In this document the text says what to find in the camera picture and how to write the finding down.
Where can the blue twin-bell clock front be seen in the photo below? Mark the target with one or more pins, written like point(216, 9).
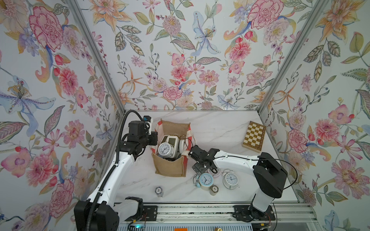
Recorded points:
point(204, 181)

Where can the small grey mini clock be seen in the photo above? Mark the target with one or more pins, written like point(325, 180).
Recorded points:
point(159, 192)

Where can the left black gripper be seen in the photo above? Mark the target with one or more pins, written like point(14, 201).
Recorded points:
point(154, 135)

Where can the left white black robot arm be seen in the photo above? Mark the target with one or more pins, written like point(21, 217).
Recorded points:
point(99, 212)

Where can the long white digital clock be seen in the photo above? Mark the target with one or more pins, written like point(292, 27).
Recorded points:
point(174, 140)

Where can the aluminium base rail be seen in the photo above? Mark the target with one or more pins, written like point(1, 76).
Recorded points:
point(222, 217)

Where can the small beige cylinder clock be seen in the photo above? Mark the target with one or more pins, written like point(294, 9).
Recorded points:
point(214, 190)

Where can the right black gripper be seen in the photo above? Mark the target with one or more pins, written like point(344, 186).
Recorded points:
point(196, 167)

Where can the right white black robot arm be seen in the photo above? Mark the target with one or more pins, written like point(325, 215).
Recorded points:
point(268, 172)

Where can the white round alarm clock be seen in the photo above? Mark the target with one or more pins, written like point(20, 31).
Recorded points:
point(166, 150)

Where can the pink round alarm clock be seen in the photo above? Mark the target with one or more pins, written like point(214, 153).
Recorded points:
point(215, 172)

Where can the burlap canvas bag red trim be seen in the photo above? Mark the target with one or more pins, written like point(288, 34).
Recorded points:
point(172, 167)

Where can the wooden chessboard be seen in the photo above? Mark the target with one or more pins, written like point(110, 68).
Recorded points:
point(254, 138)

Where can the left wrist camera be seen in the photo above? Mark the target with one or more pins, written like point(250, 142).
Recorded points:
point(148, 122)

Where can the small white digital clock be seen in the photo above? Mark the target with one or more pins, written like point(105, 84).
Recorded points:
point(164, 139)
point(184, 147)

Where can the white twin-bell alarm clock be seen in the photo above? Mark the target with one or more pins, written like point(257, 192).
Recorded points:
point(230, 179)

